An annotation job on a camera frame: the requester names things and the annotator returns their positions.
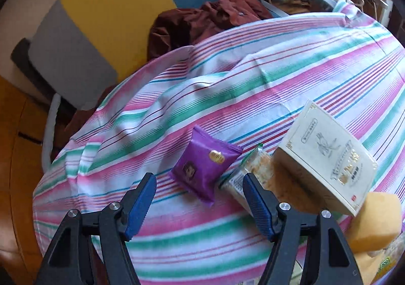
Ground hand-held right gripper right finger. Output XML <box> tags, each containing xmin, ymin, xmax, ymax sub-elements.
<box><xmin>242</xmin><ymin>173</ymin><xmax>364</xmax><ymax>285</ymax></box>

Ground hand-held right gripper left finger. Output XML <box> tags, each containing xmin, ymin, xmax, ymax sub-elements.
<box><xmin>35</xmin><ymin>173</ymin><xmax>158</xmax><ymax>285</ymax></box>

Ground clear rice cracker packet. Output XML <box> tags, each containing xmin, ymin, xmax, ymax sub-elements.
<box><xmin>219</xmin><ymin>143</ymin><xmax>276</xmax><ymax>207</ymax></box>

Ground purple snack packet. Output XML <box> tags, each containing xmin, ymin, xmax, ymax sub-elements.
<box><xmin>169</xmin><ymin>124</ymin><xmax>244</xmax><ymax>208</ymax></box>

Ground cream printed carton box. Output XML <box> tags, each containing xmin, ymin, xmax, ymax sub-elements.
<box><xmin>272</xmin><ymin>100</ymin><xmax>379</xmax><ymax>217</ymax></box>

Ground yellow sponge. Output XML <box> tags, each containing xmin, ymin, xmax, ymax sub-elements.
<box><xmin>348</xmin><ymin>192</ymin><xmax>403</xmax><ymax>254</ymax></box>

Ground striped pink green bedsheet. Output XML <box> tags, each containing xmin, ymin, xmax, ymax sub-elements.
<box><xmin>32</xmin><ymin>0</ymin><xmax>405</xmax><ymax>285</ymax></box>

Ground yellow packet with green label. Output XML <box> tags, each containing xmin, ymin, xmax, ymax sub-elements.
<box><xmin>354</xmin><ymin>247</ymin><xmax>397</xmax><ymax>285</ymax></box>

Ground dark red garment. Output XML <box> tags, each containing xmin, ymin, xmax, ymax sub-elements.
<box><xmin>65</xmin><ymin>0</ymin><xmax>274</xmax><ymax>140</ymax></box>

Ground blue yellow grey cushioned chair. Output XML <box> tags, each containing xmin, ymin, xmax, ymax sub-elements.
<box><xmin>9</xmin><ymin>0</ymin><xmax>336</xmax><ymax>172</ymax></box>

